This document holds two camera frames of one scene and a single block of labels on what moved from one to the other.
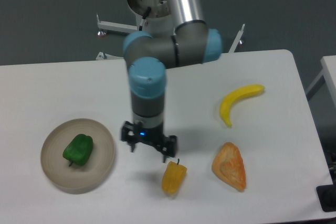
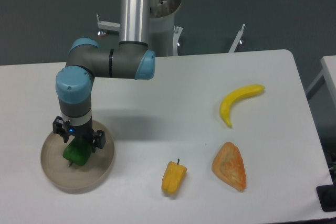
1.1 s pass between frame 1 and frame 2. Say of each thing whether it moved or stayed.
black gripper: moved
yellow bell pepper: stayed
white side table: stayed
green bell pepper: stayed
